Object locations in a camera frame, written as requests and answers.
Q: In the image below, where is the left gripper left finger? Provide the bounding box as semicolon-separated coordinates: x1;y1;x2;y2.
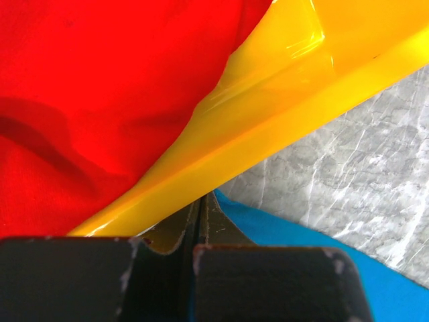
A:
1;202;200;321

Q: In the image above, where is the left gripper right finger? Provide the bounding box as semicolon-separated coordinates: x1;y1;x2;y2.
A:
192;193;372;321

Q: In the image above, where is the blue t shirt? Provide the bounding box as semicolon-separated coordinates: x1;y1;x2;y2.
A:
193;191;428;321

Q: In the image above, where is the red t shirt in tray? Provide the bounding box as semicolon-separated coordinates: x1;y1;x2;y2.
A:
1;1;270;237

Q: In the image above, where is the yellow plastic tray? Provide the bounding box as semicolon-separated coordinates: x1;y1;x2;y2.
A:
70;1;428;237

